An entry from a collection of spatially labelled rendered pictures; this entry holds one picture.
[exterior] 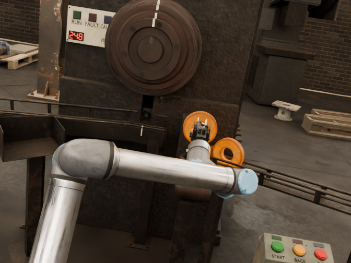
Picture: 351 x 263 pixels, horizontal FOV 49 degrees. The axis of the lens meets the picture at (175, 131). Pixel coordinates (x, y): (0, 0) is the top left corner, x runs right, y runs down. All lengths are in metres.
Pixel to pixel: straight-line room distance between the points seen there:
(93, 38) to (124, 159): 1.05
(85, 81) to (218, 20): 0.76
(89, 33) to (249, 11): 0.82
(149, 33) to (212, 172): 0.79
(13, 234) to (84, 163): 1.29
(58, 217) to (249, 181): 0.64
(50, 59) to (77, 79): 2.67
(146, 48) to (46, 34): 3.06
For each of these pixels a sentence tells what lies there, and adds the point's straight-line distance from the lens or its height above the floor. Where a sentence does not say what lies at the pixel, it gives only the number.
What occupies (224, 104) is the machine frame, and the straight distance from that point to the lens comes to 2.04.
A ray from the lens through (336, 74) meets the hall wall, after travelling 8.50.
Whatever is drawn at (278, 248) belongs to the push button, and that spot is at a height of 0.61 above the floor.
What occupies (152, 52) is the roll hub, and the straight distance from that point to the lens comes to 1.80.
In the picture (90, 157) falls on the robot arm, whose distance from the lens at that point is 1.13.
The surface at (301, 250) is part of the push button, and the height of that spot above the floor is 0.61.
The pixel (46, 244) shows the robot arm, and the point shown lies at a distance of 1.25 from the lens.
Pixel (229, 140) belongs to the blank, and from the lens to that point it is 1.80.
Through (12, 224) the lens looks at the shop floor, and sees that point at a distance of 2.45.
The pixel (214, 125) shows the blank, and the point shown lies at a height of 0.85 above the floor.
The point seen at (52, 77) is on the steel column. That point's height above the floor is 0.26.
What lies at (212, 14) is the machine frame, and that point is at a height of 1.31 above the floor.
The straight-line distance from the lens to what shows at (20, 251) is 2.23.
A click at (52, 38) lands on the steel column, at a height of 0.71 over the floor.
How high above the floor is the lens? 1.35
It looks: 19 degrees down
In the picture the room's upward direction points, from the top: 9 degrees clockwise
